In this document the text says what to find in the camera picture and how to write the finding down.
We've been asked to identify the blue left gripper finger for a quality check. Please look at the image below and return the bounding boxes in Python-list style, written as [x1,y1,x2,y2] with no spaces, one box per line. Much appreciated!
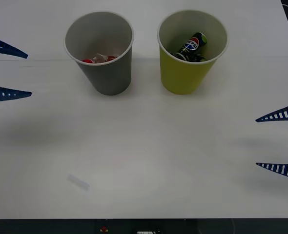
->
[0,83,33,105]
[0,33,29,59]

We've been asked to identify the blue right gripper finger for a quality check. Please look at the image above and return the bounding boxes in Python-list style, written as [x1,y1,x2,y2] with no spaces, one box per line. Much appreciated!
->
[255,100,288,123]
[255,162,288,182]

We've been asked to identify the grey plastic bin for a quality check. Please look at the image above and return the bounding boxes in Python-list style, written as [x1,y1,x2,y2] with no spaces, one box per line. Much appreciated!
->
[63,10,135,96]

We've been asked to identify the crushed black can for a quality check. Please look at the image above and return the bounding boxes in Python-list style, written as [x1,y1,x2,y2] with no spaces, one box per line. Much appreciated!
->
[175,52,208,62]

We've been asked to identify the yellow-green plastic bin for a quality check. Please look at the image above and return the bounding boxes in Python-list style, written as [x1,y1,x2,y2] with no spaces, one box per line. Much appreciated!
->
[157,9,229,96]

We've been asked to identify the black can with round logo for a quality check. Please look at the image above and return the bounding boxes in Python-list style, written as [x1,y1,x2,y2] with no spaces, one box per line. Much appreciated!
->
[177,31,208,58]

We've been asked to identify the black robot torso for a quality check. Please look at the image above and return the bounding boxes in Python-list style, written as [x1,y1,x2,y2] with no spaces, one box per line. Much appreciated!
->
[0,218,288,234]

